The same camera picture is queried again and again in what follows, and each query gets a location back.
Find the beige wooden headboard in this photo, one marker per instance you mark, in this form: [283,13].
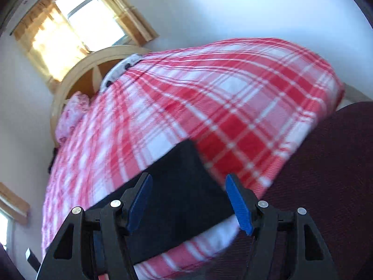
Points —
[84,64]

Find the black pants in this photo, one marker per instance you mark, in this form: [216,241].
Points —
[180,195]

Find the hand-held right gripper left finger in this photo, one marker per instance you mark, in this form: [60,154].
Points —
[140,207]

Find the large side window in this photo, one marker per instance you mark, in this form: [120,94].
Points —
[5,230]

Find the narrow yellow curtain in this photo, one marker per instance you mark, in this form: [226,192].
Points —
[128,14]

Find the window behind headboard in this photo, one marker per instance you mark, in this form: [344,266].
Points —
[93,17]

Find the long yellow curtain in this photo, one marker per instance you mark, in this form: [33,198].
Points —
[13,202]

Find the wide yellow curtain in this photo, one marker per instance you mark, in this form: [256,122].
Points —
[49,40]

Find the person's maroon clothing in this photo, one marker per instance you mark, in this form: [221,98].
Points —
[320,166]

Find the red plaid bed sheet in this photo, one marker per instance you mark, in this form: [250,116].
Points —
[204,93]

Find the white patterned pillow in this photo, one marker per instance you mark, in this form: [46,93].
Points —
[122,67]

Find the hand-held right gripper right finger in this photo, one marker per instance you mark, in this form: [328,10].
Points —
[240,207]

